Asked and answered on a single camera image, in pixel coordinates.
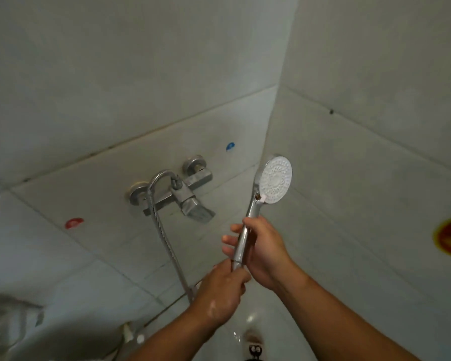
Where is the person's left hand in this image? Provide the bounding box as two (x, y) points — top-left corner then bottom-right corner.
(189, 258), (253, 328)

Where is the person's right hand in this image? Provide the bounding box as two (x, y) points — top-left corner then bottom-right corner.
(221, 216), (306, 293)

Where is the chrome shower head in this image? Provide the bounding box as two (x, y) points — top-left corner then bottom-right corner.
(231, 154), (293, 271)

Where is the metal shower hose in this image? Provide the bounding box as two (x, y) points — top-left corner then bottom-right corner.
(146, 169), (196, 303)

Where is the person's left forearm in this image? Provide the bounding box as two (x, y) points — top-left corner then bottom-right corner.
(124, 306), (218, 361)

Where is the person's right forearm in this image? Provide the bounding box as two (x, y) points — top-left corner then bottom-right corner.
(274, 272), (421, 361)

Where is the person's slipper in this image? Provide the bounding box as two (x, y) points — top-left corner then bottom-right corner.
(244, 332), (266, 359)

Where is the white angle valve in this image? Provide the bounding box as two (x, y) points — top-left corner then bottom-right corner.
(123, 322), (146, 345)

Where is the chrome shower mixer tap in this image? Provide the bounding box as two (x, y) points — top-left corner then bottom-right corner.
(127, 154), (215, 224)

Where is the metal wall shelf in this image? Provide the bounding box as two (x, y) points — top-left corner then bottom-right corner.
(0, 291), (46, 361)

